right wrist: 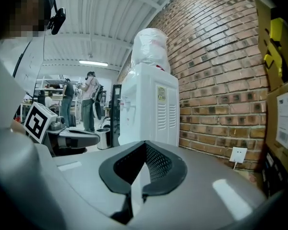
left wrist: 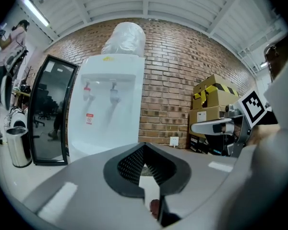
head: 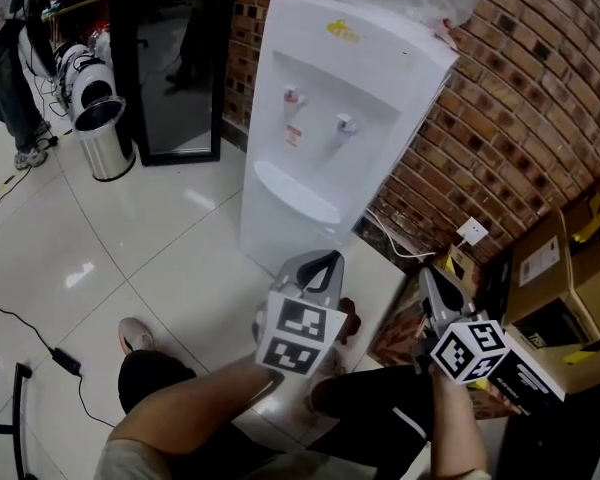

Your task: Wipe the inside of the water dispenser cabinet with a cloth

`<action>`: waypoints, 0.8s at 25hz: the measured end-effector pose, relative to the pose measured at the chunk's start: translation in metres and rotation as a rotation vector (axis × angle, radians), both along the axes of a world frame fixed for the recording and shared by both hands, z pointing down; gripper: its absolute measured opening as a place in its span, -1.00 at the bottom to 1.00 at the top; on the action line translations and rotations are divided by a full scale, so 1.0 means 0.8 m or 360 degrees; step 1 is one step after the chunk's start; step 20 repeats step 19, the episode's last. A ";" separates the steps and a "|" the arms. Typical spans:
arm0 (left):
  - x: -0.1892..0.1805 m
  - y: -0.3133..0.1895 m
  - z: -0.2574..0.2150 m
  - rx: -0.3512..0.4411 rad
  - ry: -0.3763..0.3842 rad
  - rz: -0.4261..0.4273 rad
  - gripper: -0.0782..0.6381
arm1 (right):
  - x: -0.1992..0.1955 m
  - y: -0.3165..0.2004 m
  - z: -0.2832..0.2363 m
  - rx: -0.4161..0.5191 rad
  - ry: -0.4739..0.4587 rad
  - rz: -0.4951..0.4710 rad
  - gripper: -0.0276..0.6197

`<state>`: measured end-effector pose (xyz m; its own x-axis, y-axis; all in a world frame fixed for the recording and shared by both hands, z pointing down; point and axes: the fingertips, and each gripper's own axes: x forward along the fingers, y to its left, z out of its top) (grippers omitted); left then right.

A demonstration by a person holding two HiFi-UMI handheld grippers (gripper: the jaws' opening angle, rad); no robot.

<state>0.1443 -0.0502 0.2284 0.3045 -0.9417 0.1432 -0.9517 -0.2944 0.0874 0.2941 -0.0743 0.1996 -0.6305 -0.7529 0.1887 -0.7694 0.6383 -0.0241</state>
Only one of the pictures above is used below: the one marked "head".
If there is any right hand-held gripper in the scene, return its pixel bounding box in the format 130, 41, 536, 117
413, 266, 511, 386

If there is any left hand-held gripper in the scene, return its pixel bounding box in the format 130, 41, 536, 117
252, 249, 350, 378

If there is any brown cloth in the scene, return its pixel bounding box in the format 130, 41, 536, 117
333, 296, 363, 346

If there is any white water dispenser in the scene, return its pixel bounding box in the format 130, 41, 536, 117
238, 0, 460, 275

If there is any person's left forearm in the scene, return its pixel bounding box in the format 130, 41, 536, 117
106, 355, 287, 458

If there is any black carton with blue stripe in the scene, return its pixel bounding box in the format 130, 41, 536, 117
478, 256, 515, 322

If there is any white drip tray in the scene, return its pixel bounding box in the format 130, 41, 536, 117
253, 160, 343, 226

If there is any person's brown right shoe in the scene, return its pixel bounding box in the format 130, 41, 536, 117
307, 346, 350, 413

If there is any person's brown shoe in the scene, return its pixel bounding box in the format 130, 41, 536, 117
118, 316, 157, 355
307, 346, 350, 413

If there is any large labelled cardboard box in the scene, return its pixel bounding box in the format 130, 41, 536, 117
501, 206, 600, 395

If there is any black and white carton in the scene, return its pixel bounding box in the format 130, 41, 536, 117
486, 329, 567, 418

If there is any person's right leg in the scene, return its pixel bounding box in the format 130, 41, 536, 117
307, 365, 437, 469

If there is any person's leg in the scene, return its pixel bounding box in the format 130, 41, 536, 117
116, 349, 282, 469
307, 365, 437, 469

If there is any person's brown left shoe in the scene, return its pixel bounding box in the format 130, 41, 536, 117
118, 316, 157, 355

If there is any person's left leg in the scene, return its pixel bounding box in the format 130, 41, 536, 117
116, 349, 282, 469

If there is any steel trash bin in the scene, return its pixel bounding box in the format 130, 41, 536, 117
73, 95, 138, 183

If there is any black glass-door fridge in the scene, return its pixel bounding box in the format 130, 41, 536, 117
108, 0, 242, 168

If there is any person's light shirt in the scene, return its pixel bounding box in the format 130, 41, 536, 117
93, 439, 492, 480

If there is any wooden table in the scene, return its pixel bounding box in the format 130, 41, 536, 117
38, 0, 111, 45

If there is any black and white carried device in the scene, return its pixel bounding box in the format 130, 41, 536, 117
15, 0, 59, 78

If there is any white power cable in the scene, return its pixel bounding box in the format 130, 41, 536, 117
363, 207, 470, 263

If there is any white wall socket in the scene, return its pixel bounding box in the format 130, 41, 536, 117
455, 216, 490, 248

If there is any black power adapter with cable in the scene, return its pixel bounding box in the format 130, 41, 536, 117
0, 306, 117, 429

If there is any white round device with cables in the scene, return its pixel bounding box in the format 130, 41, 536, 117
53, 42, 116, 120

